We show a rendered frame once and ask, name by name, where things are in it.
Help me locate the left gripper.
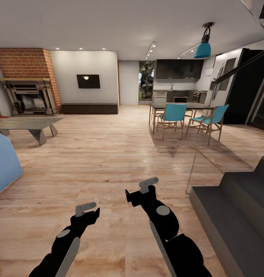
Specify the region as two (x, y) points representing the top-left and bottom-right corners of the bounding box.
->
(70, 207), (100, 231)

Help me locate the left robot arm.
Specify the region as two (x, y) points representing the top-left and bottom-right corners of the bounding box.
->
(29, 202), (100, 277)

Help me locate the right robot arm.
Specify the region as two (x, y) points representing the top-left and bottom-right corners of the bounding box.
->
(125, 177), (212, 277)

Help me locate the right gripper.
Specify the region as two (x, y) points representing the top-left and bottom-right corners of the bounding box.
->
(125, 186), (156, 208)

